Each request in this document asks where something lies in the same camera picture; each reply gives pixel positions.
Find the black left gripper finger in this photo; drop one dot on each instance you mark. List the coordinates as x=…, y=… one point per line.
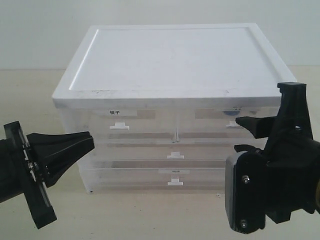
x=51, y=147
x=55, y=159

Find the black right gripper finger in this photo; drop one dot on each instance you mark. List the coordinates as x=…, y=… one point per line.
x=259, y=127

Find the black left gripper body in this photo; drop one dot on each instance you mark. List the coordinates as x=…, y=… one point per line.
x=19, y=176

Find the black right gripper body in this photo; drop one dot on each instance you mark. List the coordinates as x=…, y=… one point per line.
x=289, y=133

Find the key bunch with blue tag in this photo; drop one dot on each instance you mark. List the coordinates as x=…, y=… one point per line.
x=232, y=113

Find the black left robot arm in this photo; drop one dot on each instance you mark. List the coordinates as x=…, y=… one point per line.
x=29, y=164

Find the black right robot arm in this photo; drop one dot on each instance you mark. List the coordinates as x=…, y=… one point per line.
x=290, y=189

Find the white translucent drawer cabinet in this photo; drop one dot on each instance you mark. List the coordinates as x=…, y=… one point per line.
x=171, y=67

